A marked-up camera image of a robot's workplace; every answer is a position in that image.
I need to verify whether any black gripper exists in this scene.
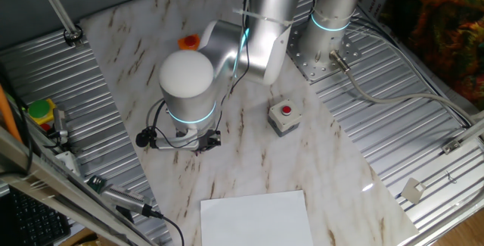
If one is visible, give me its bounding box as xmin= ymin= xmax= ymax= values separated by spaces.
xmin=197 ymin=130 xmax=222 ymax=151

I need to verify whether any marble pattern table mat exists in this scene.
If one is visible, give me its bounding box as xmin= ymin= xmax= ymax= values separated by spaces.
xmin=79 ymin=0 xmax=420 ymax=246

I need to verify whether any white paper sheet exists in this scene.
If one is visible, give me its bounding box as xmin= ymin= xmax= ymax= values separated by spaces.
xmin=200 ymin=189 xmax=315 ymax=246

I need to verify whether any orange red pushbutton box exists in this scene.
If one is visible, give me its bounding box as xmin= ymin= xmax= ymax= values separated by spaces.
xmin=177 ymin=33 xmax=201 ymax=52

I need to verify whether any small silver metal device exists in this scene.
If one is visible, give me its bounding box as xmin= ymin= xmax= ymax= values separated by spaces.
xmin=51 ymin=107 xmax=70 ymax=145

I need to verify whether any yellow box with green button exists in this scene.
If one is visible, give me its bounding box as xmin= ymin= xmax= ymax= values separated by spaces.
xmin=26 ymin=98 xmax=57 ymax=132

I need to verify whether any black keyboard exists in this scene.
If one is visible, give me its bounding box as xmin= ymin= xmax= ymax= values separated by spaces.
xmin=7 ymin=187 xmax=72 ymax=246

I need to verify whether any orange tube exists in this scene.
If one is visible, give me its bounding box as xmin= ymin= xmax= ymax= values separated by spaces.
xmin=0 ymin=85 xmax=22 ymax=143

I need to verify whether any aluminium stand pole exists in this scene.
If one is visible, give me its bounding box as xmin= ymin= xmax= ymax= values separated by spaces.
xmin=32 ymin=0 xmax=84 ymax=46

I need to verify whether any small white plastic piece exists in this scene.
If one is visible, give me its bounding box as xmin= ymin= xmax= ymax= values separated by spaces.
xmin=399 ymin=177 xmax=427 ymax=205

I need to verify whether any colourful patterned cloth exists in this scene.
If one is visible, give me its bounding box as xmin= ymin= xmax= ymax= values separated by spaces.
xmin=381 ymin=0 xmax=484 ymax=111

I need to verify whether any black camera cable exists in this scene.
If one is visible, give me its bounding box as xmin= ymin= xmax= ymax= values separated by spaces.
xmin=141 ymin=204 xmax=186 ymax=246

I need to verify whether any silver ribbed camera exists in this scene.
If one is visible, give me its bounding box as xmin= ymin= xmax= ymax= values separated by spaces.
xmin=101 ymin=184 xmax=147 ymax=213

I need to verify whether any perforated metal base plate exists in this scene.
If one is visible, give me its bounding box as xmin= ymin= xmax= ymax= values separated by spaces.
xmin=286 ymin=22 xmax=362 ymax=84

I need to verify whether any aluminium frame profile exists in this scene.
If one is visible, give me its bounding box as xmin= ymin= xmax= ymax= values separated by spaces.
xmin=0 ymin=124 xmax=152 ymax=246

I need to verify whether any grey cable with metal plug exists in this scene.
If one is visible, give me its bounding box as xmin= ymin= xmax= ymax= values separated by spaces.
xmin=328 ymin=50 xmax=476 ymax=126

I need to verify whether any white cable bundle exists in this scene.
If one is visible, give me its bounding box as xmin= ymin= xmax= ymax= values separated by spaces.
xmin=351 ymin=18 xmax=473 ymax=124

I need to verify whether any aluminium profile bar with bracket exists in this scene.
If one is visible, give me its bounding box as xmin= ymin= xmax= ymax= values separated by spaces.
xmin=441 ymin=117 xmax=484 ymax=155

